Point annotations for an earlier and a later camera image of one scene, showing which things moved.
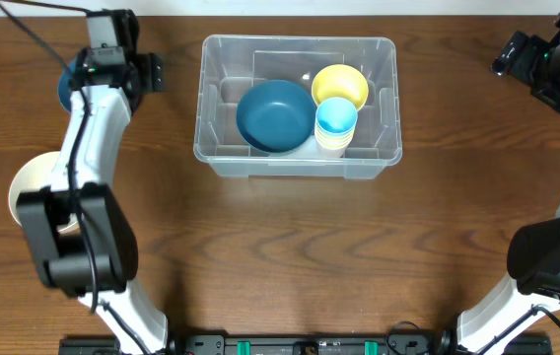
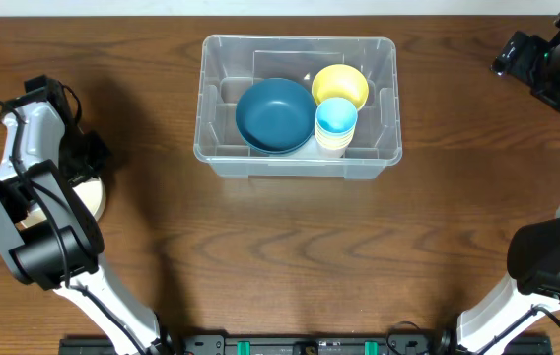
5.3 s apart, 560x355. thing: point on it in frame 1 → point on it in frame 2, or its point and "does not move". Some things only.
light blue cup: [336, 115] does not move
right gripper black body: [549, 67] does not move
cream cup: [333, 140] does not move
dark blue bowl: [64, 92] → [275, 115]
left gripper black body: [153, 72] → [89, 155]
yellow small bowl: [340, 81] does not move
